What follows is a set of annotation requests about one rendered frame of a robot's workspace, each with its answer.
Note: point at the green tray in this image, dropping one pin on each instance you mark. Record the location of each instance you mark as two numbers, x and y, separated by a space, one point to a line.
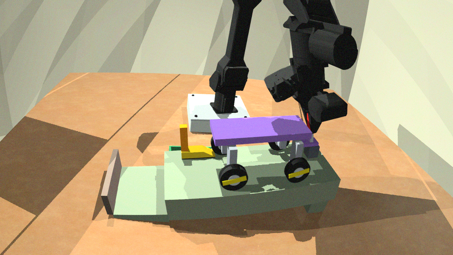
174 148

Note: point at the pale green ramp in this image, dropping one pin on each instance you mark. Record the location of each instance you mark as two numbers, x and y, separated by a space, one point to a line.
190 188

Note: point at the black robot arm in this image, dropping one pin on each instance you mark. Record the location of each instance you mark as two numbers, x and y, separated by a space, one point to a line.
315 33

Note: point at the yellow chock with orange handle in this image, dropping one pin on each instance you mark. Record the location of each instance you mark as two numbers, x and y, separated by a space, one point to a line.
193 152

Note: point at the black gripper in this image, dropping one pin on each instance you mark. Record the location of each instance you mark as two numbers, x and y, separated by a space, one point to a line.
320 105

